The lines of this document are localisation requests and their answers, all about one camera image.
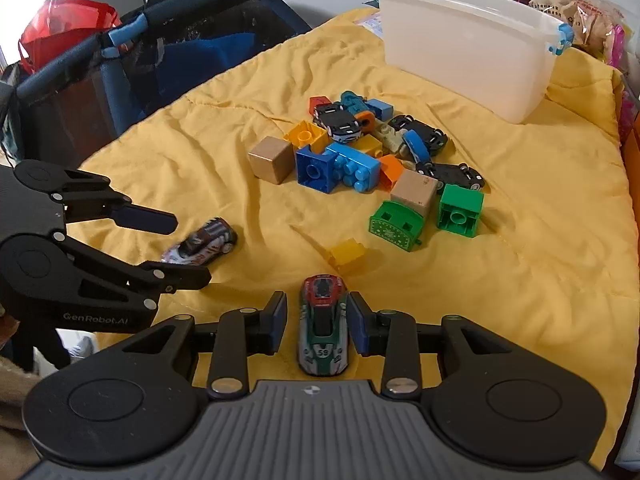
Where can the green domed block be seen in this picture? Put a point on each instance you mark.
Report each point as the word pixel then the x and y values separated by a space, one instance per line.
pixel 395 225

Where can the silver toy car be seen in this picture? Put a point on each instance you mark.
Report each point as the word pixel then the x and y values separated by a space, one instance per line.
pixel 202 242

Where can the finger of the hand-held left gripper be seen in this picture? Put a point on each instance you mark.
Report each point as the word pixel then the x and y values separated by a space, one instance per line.
pixel 145 219
pixel 185 279

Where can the yellow blanket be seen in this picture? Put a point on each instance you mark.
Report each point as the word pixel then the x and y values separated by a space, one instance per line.
pixel 200 135

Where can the dark blue mesh playpen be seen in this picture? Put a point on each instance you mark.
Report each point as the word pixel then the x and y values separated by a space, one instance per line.
pixel 125 80

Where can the orange ribbed block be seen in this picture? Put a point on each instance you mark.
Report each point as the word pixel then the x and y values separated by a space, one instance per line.
pixel 391 170

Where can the pink packaging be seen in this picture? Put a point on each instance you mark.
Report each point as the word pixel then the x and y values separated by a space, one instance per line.
pixel 622 70

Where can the orange-yellow hollow block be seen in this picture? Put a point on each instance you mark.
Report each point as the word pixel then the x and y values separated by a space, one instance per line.
pixel 305 135

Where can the green square block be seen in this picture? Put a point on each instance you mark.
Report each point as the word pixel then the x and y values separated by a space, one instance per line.
pixel 460 210

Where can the small blue block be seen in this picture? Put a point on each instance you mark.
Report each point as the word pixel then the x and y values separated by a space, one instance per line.
pixel 381 109

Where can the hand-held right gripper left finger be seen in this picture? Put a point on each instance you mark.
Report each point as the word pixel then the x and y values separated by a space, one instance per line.
pixel 279 325

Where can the white plastic storage bin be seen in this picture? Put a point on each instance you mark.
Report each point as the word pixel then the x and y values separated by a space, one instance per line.
pixel 465 55

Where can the green and red toy car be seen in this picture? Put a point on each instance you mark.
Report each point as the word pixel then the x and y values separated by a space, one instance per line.
pixel 322 325

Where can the dark blue square block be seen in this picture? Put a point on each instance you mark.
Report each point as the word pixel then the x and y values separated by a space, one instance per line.
pixel 312 170

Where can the small yellow block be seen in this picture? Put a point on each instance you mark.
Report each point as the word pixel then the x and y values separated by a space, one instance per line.
pixel 347 255

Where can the clear bag of snacks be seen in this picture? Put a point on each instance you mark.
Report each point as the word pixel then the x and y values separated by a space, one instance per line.
pixel 575 5

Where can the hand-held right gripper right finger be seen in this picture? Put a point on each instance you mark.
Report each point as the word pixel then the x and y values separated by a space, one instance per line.
pixel 357 325

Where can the red plastic bag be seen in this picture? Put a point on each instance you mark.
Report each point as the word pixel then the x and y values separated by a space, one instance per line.
pixel 60 25

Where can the red cube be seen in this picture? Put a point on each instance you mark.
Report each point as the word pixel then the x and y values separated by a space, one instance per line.
pixel 317 105

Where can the white paper packet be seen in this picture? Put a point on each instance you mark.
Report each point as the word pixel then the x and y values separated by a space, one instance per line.
pixel 371 22

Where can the grey-green toy tank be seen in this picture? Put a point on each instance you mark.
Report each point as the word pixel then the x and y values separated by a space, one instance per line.
pixel 392 140

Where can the black and white toy car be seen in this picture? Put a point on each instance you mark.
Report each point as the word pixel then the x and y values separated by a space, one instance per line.
pixel 337 121

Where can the wooden cube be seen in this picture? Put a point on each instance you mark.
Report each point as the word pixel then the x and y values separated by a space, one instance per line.
pixel 270 160
pixel 412 192

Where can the light blue studded block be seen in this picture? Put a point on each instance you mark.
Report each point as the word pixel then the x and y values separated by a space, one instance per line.
pixel 357 167

